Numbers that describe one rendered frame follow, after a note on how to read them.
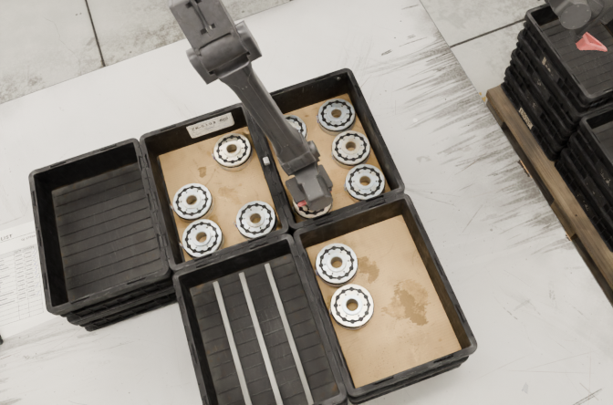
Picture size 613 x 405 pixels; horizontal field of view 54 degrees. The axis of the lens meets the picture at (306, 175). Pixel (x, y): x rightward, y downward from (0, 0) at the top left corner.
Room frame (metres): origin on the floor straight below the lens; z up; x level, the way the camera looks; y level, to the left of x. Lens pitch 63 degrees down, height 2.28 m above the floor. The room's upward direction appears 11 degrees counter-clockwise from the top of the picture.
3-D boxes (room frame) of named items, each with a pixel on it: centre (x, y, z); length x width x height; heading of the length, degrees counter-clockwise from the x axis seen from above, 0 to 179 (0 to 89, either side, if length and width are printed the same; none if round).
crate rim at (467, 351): (0.36, -0.12, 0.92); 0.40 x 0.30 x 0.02; 9
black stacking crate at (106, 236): (0.66, 0.54, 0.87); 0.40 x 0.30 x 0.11; 9
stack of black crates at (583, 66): (1.14, -1.03, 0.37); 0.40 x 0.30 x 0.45; 11
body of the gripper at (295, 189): (0.63, 0.00, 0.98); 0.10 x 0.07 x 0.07; 106
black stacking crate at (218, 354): (0.31, 0.18, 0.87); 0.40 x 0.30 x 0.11; 9
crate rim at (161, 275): (0.66, 0.54, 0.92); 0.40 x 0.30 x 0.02; 9
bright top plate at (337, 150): (0.76, -0.13, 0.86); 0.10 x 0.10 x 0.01
